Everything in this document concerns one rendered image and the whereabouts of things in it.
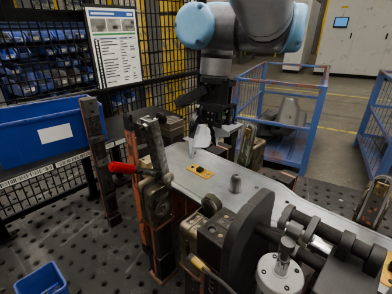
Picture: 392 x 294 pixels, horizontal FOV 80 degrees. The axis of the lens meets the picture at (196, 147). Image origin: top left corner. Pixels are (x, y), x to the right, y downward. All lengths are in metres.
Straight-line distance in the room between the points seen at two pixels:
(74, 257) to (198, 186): 0.51
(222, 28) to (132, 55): 0.71
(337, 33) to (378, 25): 0.92
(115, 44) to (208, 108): 0.60
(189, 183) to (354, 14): 7.79
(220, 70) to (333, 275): 0.43
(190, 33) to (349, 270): 0.40
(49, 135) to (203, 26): 0.56
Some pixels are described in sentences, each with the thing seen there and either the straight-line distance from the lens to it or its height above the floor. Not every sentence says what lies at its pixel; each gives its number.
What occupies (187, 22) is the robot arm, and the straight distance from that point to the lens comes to 0.46.
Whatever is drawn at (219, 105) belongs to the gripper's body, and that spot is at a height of 1.22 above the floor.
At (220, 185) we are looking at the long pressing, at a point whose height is 1.00.
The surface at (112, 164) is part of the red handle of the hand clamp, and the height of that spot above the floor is 1.15.
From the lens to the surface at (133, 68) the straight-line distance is 1.12.
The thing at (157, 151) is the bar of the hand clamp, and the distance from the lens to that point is 0.52.
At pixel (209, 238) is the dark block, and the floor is 1.12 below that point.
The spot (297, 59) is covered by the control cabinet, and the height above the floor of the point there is 0.41.
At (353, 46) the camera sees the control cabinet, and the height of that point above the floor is 0.84.
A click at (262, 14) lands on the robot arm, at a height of 1.40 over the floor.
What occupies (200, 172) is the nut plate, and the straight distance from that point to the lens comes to 0.69.
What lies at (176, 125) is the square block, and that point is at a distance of 0.91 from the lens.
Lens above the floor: 1.39
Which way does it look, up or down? 28 degrees down
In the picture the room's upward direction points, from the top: straight up
